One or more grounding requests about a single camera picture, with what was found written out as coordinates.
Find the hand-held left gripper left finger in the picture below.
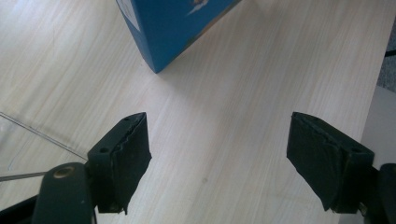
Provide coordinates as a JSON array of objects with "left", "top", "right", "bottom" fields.
[{"left": 87, "top": 111, "right": 153, "bottom": 216}]

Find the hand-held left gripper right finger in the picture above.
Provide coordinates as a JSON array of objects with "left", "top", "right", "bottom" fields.
[{"left": 286, "top": 111, "right": 375, "bottom": 215}]

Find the clear acrylic book rack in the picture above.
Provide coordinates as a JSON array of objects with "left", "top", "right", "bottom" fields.
[{"left": 0, "top": 111, "right": 89, "bottom": 203}]

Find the blue book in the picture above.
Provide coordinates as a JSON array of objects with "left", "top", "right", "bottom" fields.
[{"left": 115, "top": 0, "right": 244, "bottom": 75}]

